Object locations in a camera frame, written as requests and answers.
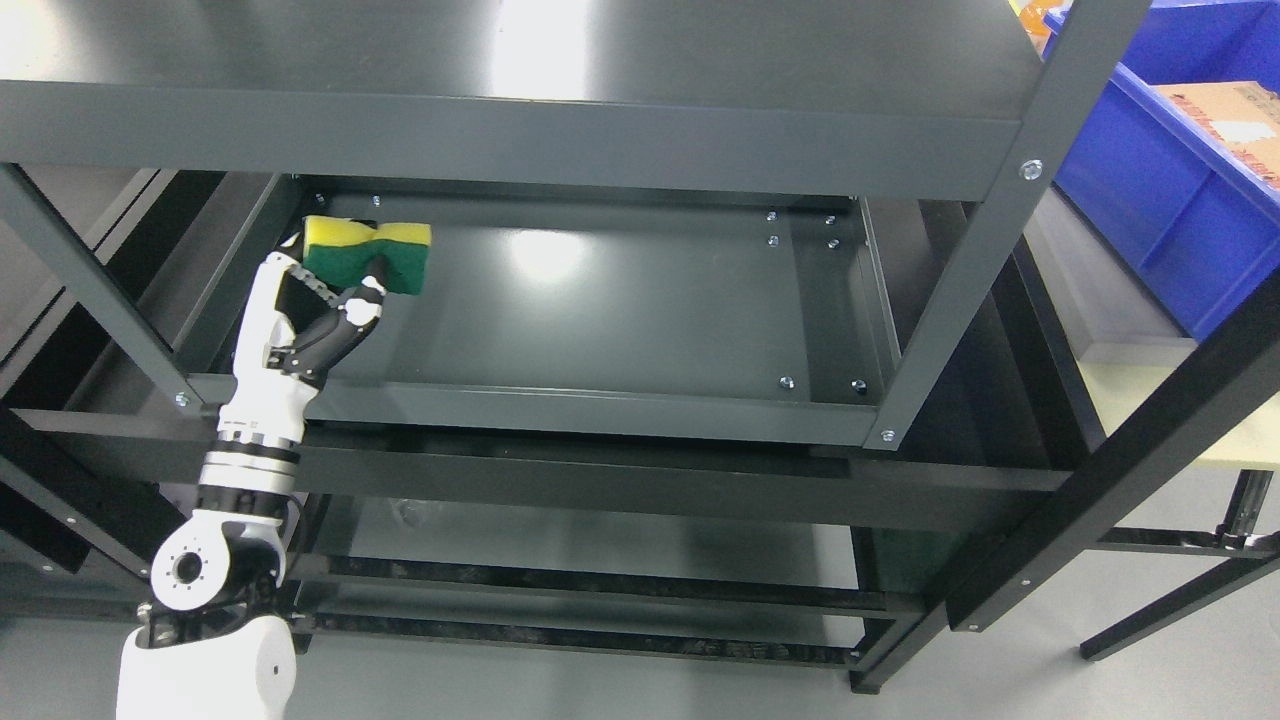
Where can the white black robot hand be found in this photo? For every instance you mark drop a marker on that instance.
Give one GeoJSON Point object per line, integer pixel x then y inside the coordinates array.
{"type": "Point", "coordinates": [293, 331]}

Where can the green yellow sponge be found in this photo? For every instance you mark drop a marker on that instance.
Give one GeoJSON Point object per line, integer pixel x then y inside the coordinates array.
{"type": "Point", "coordinates": [341, 252]}

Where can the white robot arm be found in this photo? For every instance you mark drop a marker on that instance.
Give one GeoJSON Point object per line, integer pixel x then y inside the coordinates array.
{"type": "Point", "coordinates": [212, 641]}

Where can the dark grey metal shelf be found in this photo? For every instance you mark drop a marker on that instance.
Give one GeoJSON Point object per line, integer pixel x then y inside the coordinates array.
{"type": "Point", "coordinates": [757, 260]}

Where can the blue plastic bin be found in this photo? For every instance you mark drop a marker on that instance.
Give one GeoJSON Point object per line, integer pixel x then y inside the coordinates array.
{"type": "Point", "coordinates": [1195, 224]}

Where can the brown cardboard box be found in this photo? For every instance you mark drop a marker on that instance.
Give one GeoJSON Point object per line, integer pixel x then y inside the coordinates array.
{"type": "Point", "coordinates": [1242, 116]}

